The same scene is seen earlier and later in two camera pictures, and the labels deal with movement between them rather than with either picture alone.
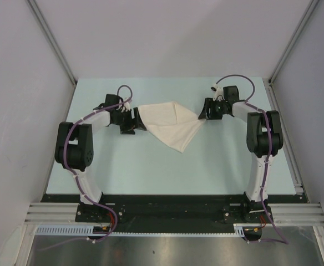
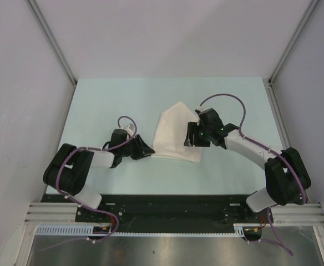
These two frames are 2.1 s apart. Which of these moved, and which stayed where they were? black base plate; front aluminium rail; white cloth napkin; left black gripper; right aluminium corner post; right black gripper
Moved: left black gripper; right black gripper; white cloth napkin
Stayed: front aluminium rail; right aluminium corner post; black base plate
